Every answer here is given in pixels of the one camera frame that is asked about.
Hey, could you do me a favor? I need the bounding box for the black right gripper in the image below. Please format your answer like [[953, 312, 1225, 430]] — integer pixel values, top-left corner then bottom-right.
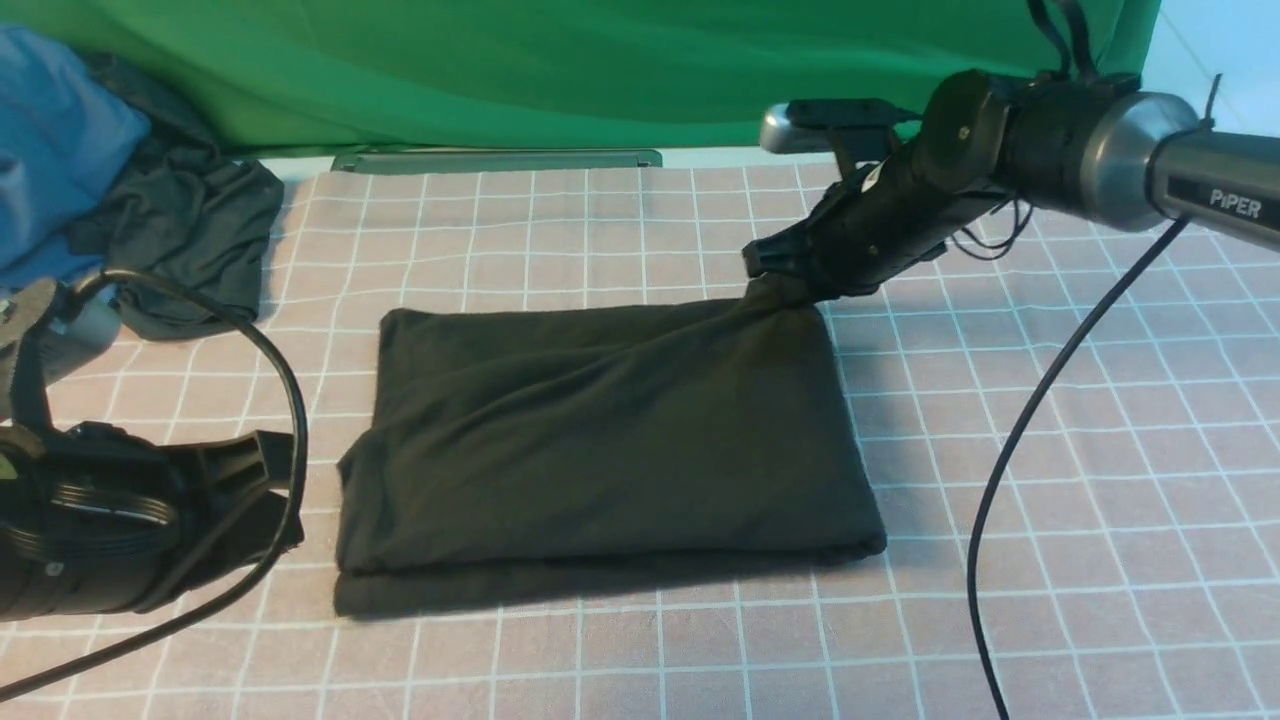
[[742, 150, 1011, 301]]

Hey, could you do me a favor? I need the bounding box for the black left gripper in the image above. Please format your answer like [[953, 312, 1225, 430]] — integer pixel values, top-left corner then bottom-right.
[[1, 421, 305, 621]]

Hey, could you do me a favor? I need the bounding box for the dark gray long-sleeve shirt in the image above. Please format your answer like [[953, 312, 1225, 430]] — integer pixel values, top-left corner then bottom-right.
[[333, 277, 887, 619]]

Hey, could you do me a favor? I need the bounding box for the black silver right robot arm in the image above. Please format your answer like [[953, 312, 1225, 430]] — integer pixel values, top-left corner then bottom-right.
[[742, 70, 1279, 300]]

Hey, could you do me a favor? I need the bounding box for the dark gray crumpled garment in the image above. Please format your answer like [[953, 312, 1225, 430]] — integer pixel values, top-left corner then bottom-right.
[[67, 53, 284, 322]]

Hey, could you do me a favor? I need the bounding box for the blue garment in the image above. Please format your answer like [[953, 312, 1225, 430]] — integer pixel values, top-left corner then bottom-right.
[[1, 26, 151, 293]]

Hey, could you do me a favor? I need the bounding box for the pink checkered tablecloth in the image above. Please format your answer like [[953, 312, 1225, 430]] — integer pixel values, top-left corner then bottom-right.
[[3, 152, 1277, 719]]

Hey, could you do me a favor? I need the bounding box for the green backdrop cloth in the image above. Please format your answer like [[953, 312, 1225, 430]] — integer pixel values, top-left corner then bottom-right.
[[0, 0, 1161, 156]]

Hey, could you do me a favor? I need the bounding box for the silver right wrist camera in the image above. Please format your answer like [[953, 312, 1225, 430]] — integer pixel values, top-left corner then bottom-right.
[[758, 97, 922, 164]]

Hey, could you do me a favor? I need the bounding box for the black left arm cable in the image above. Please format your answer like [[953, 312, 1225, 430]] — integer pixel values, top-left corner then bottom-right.
[[0, 268, 308, 703]]

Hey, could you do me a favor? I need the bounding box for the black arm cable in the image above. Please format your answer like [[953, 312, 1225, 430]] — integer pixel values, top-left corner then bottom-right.
[[0, 268, 308, 703], [965, 0, 1226, 720]]

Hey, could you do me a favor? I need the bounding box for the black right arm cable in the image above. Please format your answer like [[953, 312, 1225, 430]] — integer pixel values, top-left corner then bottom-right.
[[965, 0, 1226, 720]]

